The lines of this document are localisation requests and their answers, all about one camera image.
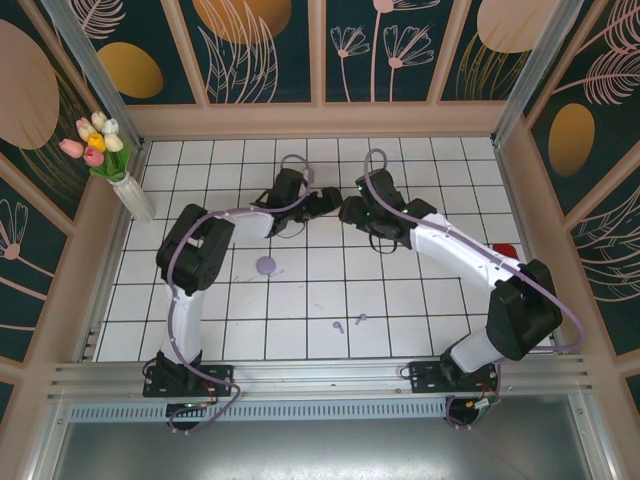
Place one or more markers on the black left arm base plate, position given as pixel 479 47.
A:
pixel 215 380

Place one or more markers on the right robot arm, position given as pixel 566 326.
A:
pixel 460 250

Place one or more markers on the white ribbed vase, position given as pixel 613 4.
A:
pixel 132 200

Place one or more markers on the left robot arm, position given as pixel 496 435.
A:
pixel 185 320

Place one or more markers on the artificial tulip bouquet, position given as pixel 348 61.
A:
pixel 100 145

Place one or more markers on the grey metal panel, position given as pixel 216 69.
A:
pixel 320 450

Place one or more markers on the red toy shovel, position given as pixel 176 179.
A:
pixel 505 249

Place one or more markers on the purple earbud charging case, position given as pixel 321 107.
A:
pixel 266 265

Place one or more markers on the aluminium frame post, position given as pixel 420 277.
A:
pixel 531 70
pixel 96 70

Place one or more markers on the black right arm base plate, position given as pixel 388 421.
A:
pixel 425 380

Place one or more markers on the aluminium mounting rail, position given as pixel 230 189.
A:
pixel 325 380

